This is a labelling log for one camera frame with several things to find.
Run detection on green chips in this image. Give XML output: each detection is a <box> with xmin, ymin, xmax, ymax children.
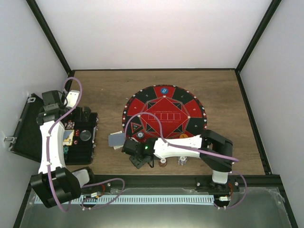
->
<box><xmin>137</xmin><ymin>132</ymin><xmax>144</xmax><ymax>139</ymax></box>

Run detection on orange brown poker chip stack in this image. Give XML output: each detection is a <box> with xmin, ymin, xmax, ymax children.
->
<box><xmin>159</xmin><ymin>159</ymin><xmax>167</xmax><ymax>168</ymax></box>

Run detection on blue small blind button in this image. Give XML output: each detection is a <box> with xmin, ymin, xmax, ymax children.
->
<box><xmin>160</xmin><ymin>87</ymin><xmax>169</xmax><ymax>95</ymax></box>

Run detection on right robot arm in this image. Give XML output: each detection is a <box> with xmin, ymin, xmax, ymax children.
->
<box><xmin>122</xmin><ymin>130</ymin><xmax>238</xmax><ymax>191</ymax></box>

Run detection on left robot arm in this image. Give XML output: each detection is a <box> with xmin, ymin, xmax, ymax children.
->
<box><xmin>30</xmin><ymin>90</ymin><xmax>97</xmax><ymax>208</ymax></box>

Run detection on black poker set case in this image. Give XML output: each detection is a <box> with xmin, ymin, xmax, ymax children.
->
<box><xmin>8</xmin><ymin>94</ymin><xmax>98</xmax><ymax>165</ymax></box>

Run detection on triangular all in marker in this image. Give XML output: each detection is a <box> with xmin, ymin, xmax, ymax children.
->
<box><xmin>131</xmin><ymin>122</ymin><xmax>143</xmax><ymax>133</ymax></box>

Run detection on black round dealer button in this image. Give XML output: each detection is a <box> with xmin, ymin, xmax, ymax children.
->
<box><xmin>79</xmin><ymin>130</ymin><xmax>92</xmax><ymax>142</ymax></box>

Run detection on card deck in case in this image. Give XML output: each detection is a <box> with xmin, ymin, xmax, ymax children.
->
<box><xmin>63</xmin><ymin>130</ymin><xmax>74</xmax><ymax>146</ymax></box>

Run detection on blue white poker chip stack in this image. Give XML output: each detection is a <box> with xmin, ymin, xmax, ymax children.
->
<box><xmin>178</xmin><ymin>156</ymin><xmax>188</xmax><ymax>166</ymax></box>

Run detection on round red black poker mat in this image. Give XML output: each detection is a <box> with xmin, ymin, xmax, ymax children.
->
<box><xmin>122</xmin><ymin>85</ymin><xmax>207</xmax><ymax>142</ymax></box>

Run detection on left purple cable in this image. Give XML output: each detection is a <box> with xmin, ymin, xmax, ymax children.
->
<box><xmin>46</xmin><ymin>77</ymin><xmax>125</xmax><ymax>212</ymax></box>

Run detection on purple cable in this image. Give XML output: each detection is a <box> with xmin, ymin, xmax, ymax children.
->
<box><xmin>46</xmin><ymin>77</ymin><xmax>125</xmax><ymax>212</ymax></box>
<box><xmin>124</xmin><ymin>113</ymin><xmax>248</xmax><ymax>209</ymax></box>

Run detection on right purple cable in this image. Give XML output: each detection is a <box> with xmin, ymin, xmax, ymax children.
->
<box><xmin>124</xmin><ymin>113</ymin><xmax>248</xmax><ymax>209</ymax></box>

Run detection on light blue slotted cable duct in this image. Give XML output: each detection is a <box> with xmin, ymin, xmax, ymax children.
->
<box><xmin>71</xmin><ymin>195</ymin><xmax>214</xmax><ymax>205</ymax></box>

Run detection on black frame post left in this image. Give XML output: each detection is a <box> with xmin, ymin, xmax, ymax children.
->
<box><xmin>25</xmin><ymin>0</ymin><xmax>72</xmax><ymax>73</ymax></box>

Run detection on black frame post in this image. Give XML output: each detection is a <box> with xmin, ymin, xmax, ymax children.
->
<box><xmin>25</xmin><ymin>0</ymin><xmax>72</xmax><ymax>73</ymax></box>
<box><xmin>236</xmin><ymin>0</ymin><xmax>282</xmax><ymax>72</ymax></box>

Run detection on black frame post right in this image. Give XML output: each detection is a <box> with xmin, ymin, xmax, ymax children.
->
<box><xmin>236</xmin><ymin>0</ymin><xmax>282</xmax><ymax>72</ymax></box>

